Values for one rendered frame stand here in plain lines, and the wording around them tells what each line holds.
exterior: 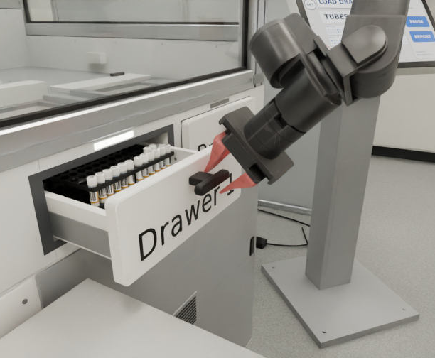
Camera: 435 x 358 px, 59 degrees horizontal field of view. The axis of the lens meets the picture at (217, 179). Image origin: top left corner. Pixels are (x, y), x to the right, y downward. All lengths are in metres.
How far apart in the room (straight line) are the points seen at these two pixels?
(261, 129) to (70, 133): 0.25
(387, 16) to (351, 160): 1.09
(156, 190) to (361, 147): 1.14
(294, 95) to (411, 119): 3.07
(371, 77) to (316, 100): 0.06
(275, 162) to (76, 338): 0.32
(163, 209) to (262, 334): 1.15
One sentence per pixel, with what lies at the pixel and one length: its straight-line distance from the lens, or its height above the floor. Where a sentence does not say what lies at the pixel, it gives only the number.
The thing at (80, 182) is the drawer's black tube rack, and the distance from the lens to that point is 0.55.
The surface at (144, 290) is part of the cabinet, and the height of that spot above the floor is 0.64.
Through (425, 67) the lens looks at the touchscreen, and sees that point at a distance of 1.46.
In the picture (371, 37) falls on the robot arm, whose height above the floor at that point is 1.09.
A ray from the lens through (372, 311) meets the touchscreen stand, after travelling 1.72.
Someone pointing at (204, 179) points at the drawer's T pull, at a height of 0.91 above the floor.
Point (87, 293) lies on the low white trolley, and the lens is 0.57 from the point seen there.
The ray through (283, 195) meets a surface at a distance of 2.41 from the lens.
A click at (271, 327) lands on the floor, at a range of 1.61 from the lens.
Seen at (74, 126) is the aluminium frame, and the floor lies 0.97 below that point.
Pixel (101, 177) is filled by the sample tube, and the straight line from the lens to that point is 0.53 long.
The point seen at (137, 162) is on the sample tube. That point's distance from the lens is 0.58.
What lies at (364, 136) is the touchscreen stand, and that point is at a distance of 1.51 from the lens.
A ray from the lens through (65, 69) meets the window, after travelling 0.55.
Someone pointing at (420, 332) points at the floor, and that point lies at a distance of 1.75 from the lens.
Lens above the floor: 1.10
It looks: 23 degrees down
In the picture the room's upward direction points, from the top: straight up
